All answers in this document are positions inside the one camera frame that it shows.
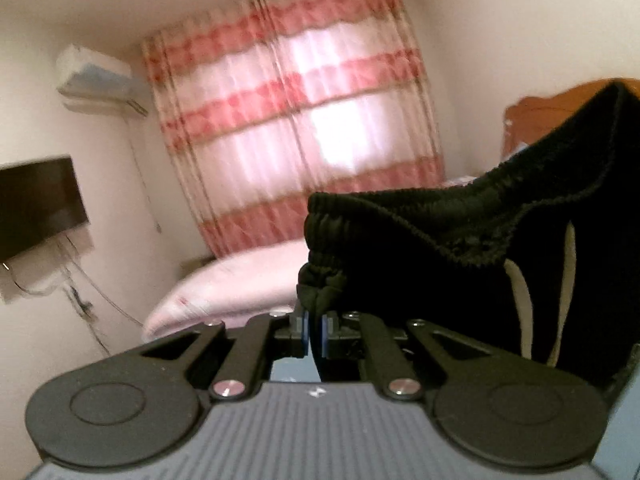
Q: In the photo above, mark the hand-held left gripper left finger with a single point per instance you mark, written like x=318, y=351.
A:
x=301, y=332

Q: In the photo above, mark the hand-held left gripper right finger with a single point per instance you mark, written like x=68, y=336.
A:
x=326, y=335

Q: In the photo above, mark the folded floral quilt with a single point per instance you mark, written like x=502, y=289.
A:
x=225, y=285

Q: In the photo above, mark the red striped curtain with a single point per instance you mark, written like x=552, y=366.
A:
x=300, y=110

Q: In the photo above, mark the wooden headboard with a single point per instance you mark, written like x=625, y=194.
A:
x=540, y=115

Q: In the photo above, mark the white air conditioner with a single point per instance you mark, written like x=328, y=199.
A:
x=95, y=80

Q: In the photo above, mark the black wall television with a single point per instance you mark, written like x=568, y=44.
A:
x=35, y=205

